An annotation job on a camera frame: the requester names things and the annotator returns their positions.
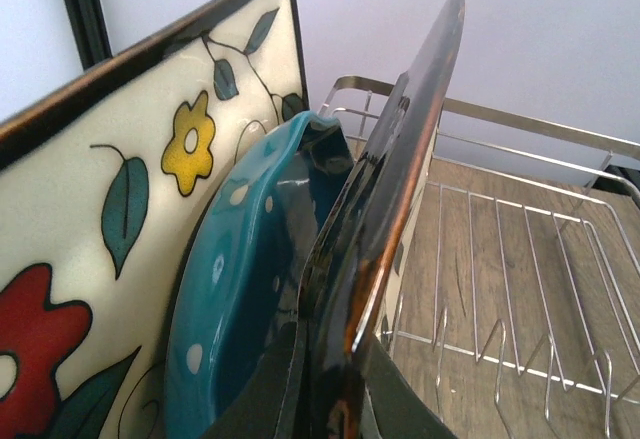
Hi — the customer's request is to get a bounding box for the left black frame post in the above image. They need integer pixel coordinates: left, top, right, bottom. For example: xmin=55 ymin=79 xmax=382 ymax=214
xmin=64 ymin=0 xmax=112 ymax=70

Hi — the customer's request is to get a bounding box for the teal polka dot plate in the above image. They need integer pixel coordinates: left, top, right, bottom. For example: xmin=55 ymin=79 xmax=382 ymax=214
xmin=165 ymin=112 xmax=353 ymax=438

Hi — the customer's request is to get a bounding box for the metal wire dish rack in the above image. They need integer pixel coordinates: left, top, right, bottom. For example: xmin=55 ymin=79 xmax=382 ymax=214
xmin=314 ymin=74 xmax=640 ymax=439

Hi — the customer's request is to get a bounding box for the square floral plate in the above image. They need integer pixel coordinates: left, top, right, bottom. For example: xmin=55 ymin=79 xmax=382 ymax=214
xmin=297 ymin=0 xmax=465 ymax=438
xmin=1 ymin=0 xmax=309 ymax=438

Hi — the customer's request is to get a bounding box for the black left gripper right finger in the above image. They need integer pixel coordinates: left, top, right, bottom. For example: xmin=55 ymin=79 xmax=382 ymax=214
xmin=360 ymin=339 xmax=450 ymax=438

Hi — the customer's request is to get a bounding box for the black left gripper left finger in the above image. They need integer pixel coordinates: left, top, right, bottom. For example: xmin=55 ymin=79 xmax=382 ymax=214
xmin=203 ymin=321 xmax=311 ymax=438

